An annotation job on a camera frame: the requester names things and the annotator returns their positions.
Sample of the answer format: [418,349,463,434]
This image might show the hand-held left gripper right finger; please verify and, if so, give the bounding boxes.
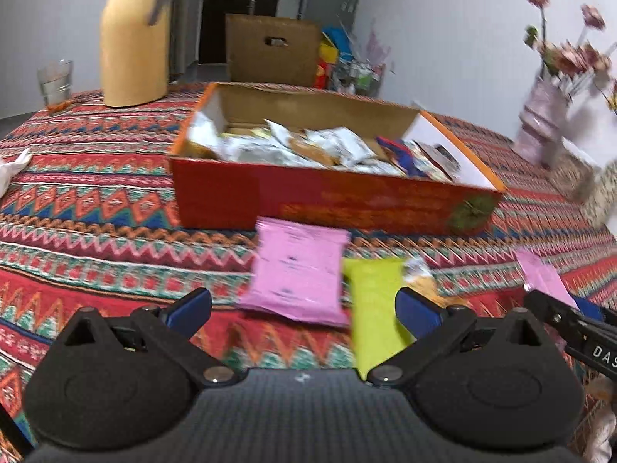
[365,287,544,389]

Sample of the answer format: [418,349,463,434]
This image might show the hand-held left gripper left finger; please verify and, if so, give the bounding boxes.
[60,287,242,389]

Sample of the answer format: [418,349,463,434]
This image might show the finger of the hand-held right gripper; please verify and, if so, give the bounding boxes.
[573,296,607,323]
[523,289,617,348]

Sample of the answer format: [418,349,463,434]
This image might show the brown cracker snack packet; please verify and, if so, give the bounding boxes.
[402,257,470,310]

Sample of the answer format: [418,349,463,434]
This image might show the pink snack packet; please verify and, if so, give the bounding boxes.
[515,247,580,310]
[238,218,352,327]

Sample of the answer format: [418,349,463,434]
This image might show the green snack packet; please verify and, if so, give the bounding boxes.
[341,257,416,381]

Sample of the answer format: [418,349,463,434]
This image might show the orange cardboard box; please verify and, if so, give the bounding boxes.
[168,82,508,238]

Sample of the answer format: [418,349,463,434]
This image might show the brown and white snack packet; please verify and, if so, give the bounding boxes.
[412,141,462,181]

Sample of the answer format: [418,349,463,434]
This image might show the red and blue snack packet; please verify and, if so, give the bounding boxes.
[375,136,416,171]

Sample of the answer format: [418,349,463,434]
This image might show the pile of silver snack packets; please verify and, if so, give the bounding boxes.
[185,113,410,174]

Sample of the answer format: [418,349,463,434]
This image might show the person's right hand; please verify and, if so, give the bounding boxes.
[582,375,617,463]

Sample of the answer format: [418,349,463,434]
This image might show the floral patterned jar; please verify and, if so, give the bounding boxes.
[585,163,617,228]

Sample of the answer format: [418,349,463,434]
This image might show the clear storage container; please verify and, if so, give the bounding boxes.
[554,149,597,202]

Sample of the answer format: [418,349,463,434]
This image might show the pink vase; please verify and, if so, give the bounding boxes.
[512,76,573,166]

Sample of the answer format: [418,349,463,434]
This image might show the white cloth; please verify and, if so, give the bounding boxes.
[0,149,34,196]

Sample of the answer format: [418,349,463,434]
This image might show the red gift box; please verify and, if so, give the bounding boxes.
[313,60,337,88]

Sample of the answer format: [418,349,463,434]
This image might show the glass cup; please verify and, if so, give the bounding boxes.
[37,60,74,112]

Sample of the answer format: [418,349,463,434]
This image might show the yellow thermos jug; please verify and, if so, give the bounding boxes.
[99,0,173,108]

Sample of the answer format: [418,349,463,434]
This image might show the dried rose bouquet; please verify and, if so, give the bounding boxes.
[519,0,617,107]

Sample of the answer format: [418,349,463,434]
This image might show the blue plastic item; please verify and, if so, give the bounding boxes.
[322,25,354,55]

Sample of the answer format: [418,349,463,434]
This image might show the dark door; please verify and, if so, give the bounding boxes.
[199,0,281,64]

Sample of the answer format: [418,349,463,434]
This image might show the wire rack with bottles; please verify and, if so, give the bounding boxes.
[332,58,384,96]

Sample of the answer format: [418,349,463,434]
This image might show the pink wall decoration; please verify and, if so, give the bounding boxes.
[365,30,392,66]

